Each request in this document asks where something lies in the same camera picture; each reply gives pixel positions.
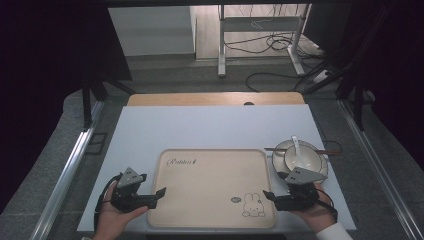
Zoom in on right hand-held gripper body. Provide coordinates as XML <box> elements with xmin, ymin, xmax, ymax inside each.
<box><xmin>283</xmin><ymin>166</ymin><xmax>327</xmax><ymax>212</ymax></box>

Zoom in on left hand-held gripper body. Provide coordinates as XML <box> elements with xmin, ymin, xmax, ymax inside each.
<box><xmin>110</xmin><ymin>166</ymin><xmax>150</xmax><ymax>214</ymax></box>

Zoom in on person's right hand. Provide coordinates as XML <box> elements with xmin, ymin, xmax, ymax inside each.
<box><xmin>289</xmin><ymin>186</ymin><xmax>338</xmax><ymax>234</ymax></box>

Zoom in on person's left hand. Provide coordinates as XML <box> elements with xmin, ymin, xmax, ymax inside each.
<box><xmin>92</xmin><ymin>181</ymin><xmax>150</xmax><ymax>240</ymax></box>

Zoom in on white plate with dark rim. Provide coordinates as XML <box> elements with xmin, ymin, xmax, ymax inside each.
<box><xmin>271</xmin><ymin>139</ymin><xmax>330</xmax><ymax>185</ymax></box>

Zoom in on white bowl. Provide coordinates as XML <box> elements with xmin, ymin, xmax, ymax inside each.
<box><xmin>283</xmin><ymin>144</ymin><xmax>323</xmax><ymax>173</ymax></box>

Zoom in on white ceramic spoon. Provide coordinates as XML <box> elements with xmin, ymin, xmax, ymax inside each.
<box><xmin>290</xmin><ymin>135</ymin><xmax>310</xmax><ymax>170</ymax></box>

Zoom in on brown wooden chopsticks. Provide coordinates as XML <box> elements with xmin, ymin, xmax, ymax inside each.
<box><xmin>263</xmin><ymin>147</ymin><xmax>343</xmax><ymax>156</ymax></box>

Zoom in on beige tray with rabbit print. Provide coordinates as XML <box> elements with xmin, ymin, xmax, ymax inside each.
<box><xmin>147</xmin><ymin>148</ymin><xmax>277</xmax><ymax>230</ymax></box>

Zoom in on black metal stand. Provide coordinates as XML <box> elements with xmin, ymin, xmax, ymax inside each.
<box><xmin>304</xmin><ymin>6</ymin><xmax>394</xmax><ymax>132</ymax></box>
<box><xmin>80</xmin><ymin>74</ymin><xmax>136</xmax><ymax>131</ymax></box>

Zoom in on white power strip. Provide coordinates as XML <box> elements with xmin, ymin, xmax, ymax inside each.
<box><xmin>312</xmin><ymin>69</ymin><xmax>332</xmax><ymax>85</ymax></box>

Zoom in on white cabinet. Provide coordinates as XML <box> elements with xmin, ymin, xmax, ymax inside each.
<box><xmin>107</xmin><ymin>5</ymin><xmax>198</xmax><ymax>58</ymax></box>

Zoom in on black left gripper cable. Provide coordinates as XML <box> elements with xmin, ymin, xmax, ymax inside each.
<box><xmin>93</xmin><ymin>173</ymin><xmax>124</xmax><ymax>232</ymax></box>

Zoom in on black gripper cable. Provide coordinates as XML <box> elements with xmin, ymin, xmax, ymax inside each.
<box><xmin>315</xmin><ymin>188</ymin><xmax>339</xmax><ymax>224</ymax></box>
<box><xmin>93</xmin><ymin>173</ymin><xmax>124</xmax><ymax>232</ymax></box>

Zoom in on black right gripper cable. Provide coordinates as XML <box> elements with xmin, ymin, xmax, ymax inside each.
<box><xmin>315</xmin><ymin>188</ymin><xmax>339</xmax><ymax>224</ymax></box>

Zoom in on metal floor rail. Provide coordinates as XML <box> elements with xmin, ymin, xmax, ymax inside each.
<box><xmin>29</xmin><ymin>99</ymin><xmax>106</xmax><ymax>240</ymax></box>
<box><xmin>337</xmin><ymin>99</ymin><xmax>424</xmax><ymax>240</ymax></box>

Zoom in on black floor cables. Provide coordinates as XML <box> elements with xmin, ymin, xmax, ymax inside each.
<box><xmin>223</xmin><ymin>4</ymin><xmax>331</xmax><ymax>93</ymax></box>

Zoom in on white desk frame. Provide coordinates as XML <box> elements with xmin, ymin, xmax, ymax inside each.
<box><xmin>217</xmin><ymin>3</ymin><xmax>312</xmax><ymax>79</ymax></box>

